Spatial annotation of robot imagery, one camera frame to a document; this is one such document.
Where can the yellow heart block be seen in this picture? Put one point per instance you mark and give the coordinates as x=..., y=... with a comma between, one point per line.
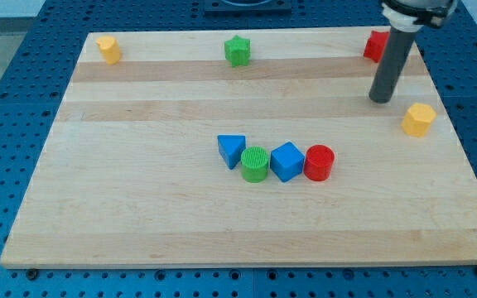
x=109, y=49

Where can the blue triangle block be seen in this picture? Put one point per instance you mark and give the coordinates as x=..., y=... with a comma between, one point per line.
x=231, y=148

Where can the red block at back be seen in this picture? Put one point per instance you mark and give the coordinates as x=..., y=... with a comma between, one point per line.
x=375, y=45

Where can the green star block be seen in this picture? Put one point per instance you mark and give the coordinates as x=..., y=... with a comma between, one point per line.
x=237, y=51

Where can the blue cube block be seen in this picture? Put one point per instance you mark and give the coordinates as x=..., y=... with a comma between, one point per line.
x=286, y=161

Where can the yellow hexagon block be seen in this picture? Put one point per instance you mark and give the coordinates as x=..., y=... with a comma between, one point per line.
x=418, y=119

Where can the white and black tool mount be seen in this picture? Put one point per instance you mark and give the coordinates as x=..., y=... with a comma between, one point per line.
x=412, y=15

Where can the wooden board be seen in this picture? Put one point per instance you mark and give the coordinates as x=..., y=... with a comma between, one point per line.
x=130, y=175

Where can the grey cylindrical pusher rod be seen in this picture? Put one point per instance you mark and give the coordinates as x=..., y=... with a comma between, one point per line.
x=390, y=66

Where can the green cylinder block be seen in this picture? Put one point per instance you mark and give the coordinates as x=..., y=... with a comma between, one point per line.
x=254, y=164

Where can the red cylinder block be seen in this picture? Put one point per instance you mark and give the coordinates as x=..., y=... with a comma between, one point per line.
x=318, y=162

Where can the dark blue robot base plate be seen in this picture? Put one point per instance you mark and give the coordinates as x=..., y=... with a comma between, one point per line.
x=245, y=6

